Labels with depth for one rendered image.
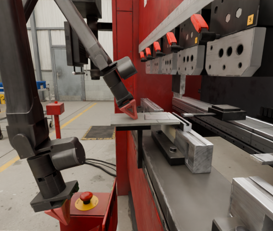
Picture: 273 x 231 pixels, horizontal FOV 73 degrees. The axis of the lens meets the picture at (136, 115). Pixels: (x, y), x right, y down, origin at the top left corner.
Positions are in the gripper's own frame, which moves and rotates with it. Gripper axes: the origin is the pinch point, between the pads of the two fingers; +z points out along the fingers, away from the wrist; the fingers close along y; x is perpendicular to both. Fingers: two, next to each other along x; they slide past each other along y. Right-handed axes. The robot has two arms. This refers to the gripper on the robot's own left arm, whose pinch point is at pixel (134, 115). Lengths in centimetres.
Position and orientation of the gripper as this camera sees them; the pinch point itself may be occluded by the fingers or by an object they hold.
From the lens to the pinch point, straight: 75.2
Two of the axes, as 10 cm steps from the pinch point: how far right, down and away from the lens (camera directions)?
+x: -8.6, 5.1, 0.1
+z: 5.0, 8.3, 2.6
